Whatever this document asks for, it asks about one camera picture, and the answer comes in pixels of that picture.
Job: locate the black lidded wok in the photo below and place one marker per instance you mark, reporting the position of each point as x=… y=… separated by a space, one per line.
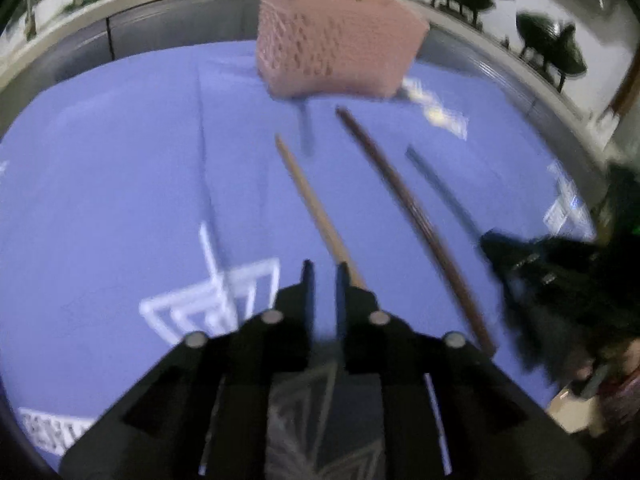
x=550 y=45

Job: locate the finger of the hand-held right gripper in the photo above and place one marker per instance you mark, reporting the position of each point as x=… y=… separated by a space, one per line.
x=505 y=255

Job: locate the black chopstick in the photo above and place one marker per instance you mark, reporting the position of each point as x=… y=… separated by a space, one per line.
x=440 y=187

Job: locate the light brown chopstick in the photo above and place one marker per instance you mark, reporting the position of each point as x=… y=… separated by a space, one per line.
x=315 y=207

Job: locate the dark brown chopstick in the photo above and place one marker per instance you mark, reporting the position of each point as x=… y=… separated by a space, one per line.
x=416 y=216

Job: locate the blue printed tablecloth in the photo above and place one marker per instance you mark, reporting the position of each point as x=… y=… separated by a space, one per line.
x=125 y=185

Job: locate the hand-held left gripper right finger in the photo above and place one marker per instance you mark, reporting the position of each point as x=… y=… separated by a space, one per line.
x=342 y=290

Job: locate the pink plastic utensil basket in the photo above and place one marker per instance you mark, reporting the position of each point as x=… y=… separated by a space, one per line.
x=335 y=45

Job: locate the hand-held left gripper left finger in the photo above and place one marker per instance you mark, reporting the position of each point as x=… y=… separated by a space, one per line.
x=309 y=285

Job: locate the grey kitchen counter cabinets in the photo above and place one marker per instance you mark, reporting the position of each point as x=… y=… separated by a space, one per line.
x=175 y=20

